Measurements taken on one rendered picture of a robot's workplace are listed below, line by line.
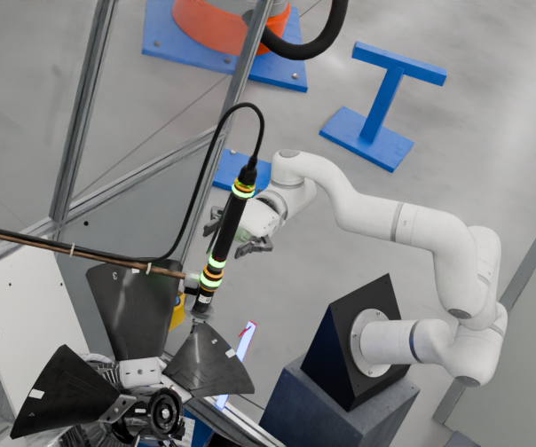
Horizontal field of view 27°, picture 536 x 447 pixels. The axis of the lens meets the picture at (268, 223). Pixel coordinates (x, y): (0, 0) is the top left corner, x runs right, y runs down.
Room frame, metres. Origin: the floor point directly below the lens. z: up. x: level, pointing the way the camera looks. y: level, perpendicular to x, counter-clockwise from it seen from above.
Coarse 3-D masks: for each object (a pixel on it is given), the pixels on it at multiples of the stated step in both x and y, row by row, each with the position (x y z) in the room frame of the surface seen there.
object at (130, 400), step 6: (120, 396) 1.68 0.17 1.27; (126, 396) 1.70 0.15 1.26; (132, 396) 1.71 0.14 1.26; (120, 402) 1.69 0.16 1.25; (126, 402) 1.70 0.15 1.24; (132, 402) 1.71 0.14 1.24; (120, 408) 1.69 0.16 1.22; (126, 408) 1.71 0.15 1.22; (108, 414) 1.68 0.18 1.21; (114, 414) 1.69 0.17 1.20; (120, 414) 1.70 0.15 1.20; (96, 420) 1.66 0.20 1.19; (102, 420) 1.67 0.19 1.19; (108, 420) 1.68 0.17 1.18; (114, 420) 1.69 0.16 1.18
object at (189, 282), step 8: (192, 272) 1.84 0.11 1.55; (184, 280) 1.82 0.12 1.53; (192, 280) 1.81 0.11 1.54; (184, 288) 1.81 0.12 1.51; (192, 288) 1.81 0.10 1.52; (192, 296) 1.82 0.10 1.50; (184, 304) 1.82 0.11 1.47; (192, 304) 1.82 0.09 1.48; (192, 312) 1.81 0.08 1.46; (208, 312) 1.83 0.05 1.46; (200, 320) 1.80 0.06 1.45; (208, 320) 1.81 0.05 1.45
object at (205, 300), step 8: (248, 160) 1.83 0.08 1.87; (256, 160) 1.83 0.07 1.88; (248, 168) 1.83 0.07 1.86; (240, 176) 1.82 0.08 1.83; (248, 176) 1.82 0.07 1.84; (248, 184) 1.82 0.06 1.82; (200, 288) 1.83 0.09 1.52; (200, 296) 1.82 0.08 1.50; (208, 296) 1.82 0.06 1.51; (200, 304) 1.82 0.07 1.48; (208, 304) 1.83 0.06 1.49; (200, 312) 1.82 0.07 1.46
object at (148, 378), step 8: (128, 360) 1.80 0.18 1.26; (136, 360) 1.81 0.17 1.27; (144, 360) 1.81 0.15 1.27; (152, 360) 1.81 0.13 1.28; (120, 368) 1.79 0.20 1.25; (128, 368) 1.79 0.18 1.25; (136, 368) 1.80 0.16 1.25; (144, 368) 1.80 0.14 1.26; (152, 368) 1.80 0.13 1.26; (128, 376) 1.78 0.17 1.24; (136, 376) 1.79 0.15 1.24; (144, 376) 1.79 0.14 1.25; (152, 376) 1.80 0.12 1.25; (160, 376) 1.80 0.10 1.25; (128, 384) 1.77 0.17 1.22; (136, 384) 1.78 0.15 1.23; (144, 384) 1.78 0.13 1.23; (152, 384) 1.79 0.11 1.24
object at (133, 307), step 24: (168, 264) 1.96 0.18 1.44; (96, 288) 1.85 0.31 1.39; (120, 288) 1.88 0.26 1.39; (144, 288) 1.90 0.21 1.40; (168, 288) 1.92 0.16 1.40; (120, 312) 1.85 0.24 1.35; (144, 312) 1.86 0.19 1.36; (168, 312) 1.89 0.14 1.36; (120, 336) 1.82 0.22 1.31; (144, 336) 1.84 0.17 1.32; (120, 360) 1.79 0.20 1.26
